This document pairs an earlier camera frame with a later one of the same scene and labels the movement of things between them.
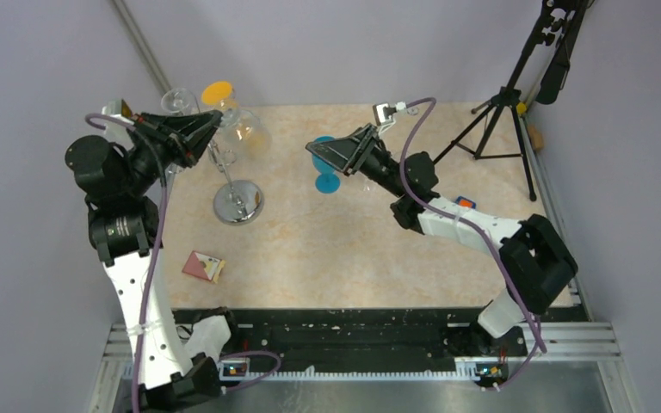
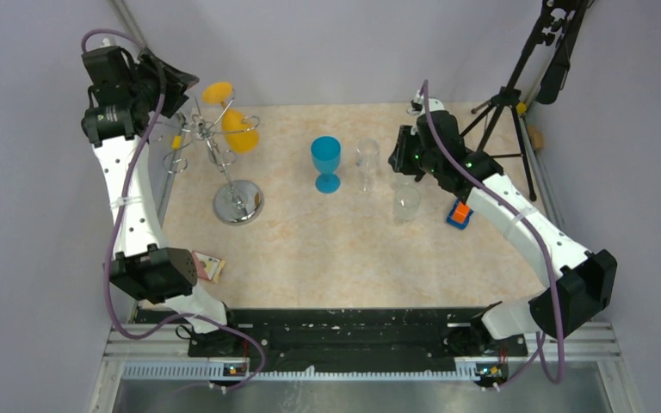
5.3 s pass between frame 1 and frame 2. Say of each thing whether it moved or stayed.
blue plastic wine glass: stayed
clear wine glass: moved
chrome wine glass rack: stayed
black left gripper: moved
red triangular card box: stayed
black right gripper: moved
